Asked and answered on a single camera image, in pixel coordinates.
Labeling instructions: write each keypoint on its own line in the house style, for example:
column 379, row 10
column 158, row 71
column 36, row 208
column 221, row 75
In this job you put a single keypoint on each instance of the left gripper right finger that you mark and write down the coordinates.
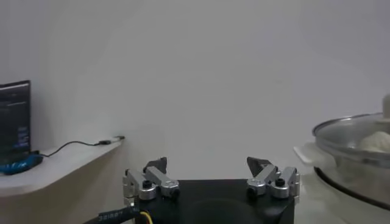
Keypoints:
column 265, row 178

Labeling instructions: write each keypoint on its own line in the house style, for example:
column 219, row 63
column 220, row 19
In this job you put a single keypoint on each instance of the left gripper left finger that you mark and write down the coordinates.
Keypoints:
column 163, row 182

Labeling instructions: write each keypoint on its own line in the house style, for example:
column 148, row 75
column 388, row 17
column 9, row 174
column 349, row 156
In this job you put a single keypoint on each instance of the glass pot lid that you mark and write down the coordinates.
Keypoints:
column 338, row 137

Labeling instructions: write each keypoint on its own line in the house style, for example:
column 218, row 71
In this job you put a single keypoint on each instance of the white steamed baozi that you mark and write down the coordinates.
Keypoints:
column 374, row 141

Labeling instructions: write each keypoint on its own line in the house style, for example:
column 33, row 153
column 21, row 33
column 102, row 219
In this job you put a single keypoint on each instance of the stainless steel steamer basket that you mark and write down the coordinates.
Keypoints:
column 310, row 153

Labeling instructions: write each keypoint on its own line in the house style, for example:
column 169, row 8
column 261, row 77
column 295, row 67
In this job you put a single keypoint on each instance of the white curved side desk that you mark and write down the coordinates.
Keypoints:
column 67, row 164

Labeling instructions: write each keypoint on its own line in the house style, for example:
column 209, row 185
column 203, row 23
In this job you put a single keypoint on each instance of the blue computer mouse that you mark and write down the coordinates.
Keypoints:
column 18, row 165

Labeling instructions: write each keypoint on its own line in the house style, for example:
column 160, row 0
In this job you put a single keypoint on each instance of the black laptop screen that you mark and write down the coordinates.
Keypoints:
column 15, row 121

